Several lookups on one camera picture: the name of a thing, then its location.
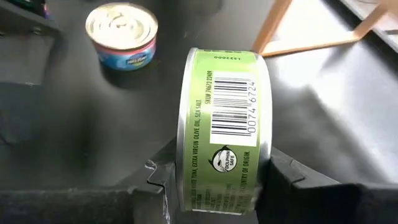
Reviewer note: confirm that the gold lid pink blue can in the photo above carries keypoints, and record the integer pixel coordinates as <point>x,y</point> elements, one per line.
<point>121,28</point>

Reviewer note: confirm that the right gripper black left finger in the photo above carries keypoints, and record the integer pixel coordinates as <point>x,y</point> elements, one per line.
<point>93,205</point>

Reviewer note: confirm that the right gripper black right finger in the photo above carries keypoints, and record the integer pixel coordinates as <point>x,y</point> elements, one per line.
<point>326,205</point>

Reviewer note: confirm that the green label tuna can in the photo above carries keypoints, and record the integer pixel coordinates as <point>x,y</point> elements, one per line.
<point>224,124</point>

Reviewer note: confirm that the wooden slatted shelf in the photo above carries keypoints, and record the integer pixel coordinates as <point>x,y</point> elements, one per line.
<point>272,26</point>

